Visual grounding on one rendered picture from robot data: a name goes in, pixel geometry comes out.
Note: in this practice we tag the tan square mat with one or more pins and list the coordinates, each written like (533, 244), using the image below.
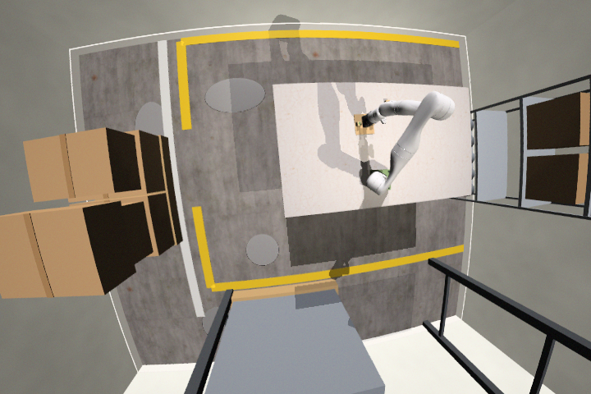
(360, 130)

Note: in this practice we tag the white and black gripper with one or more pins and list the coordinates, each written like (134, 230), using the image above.
(368, 118)

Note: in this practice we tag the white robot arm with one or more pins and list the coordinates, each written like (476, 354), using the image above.
(434, 105)

